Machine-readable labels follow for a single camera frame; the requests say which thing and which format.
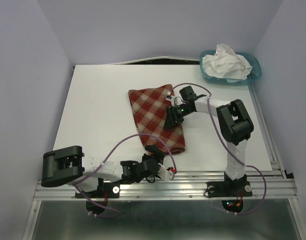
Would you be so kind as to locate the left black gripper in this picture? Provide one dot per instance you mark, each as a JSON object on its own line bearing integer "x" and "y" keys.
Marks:
{"x": 153, "y": 149}

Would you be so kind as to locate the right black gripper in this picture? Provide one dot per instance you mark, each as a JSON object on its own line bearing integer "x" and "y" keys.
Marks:
{"x": 171, "y": 119}

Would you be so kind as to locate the red checked skirt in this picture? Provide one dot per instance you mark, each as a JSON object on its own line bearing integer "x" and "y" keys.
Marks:
{"x": 149, "y": 112}

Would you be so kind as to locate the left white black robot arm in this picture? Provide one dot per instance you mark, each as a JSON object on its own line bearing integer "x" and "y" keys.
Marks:
{"x": 69, "y": 166}

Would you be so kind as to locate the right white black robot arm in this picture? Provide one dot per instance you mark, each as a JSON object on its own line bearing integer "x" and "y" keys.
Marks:
{"x": 233, "y": 126}

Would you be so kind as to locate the white crumpled cloth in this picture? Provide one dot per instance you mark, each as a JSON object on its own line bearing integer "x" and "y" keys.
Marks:
{"x": 225, "y": 63}

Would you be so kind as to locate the teal plastic basket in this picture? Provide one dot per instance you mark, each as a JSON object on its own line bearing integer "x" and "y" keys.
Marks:
{"x": 255, "y": 74}

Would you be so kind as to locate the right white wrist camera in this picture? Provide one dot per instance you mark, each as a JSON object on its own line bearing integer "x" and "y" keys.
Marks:
{"x": 171, "y": 97}

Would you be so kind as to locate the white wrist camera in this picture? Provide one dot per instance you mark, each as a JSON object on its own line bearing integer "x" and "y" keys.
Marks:
{"x": 171, "y": 97}
{"x": 164, "y": 174}

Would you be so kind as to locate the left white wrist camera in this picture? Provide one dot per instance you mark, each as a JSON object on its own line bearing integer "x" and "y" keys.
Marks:
{"x": 164, "y": 174}

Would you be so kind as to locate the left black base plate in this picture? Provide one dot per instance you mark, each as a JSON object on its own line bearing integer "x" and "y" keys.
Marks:
{"x": 100, "y": 189}

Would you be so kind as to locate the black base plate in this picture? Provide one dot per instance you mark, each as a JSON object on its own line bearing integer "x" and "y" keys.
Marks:
{"x": 100, "y": 189}
{"x": 222, "y": 189}

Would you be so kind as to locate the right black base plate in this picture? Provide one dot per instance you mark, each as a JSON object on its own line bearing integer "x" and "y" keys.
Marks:
{"x": 222, "y": 189}

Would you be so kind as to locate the aluminium frame rail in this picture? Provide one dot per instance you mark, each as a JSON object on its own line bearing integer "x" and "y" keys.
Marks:
{"x": 185, "y": 186}

